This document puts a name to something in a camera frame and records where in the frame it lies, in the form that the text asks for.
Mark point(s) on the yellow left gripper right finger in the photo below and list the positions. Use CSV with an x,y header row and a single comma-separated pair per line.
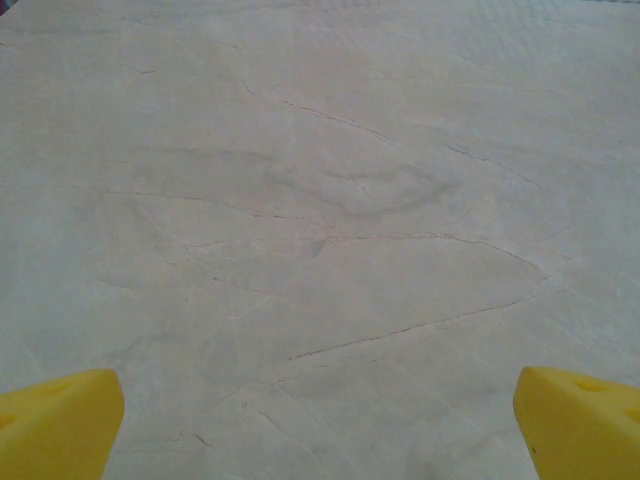
x,y
585,435

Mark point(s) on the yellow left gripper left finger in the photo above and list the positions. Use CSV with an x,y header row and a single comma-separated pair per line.
x,y
55,430

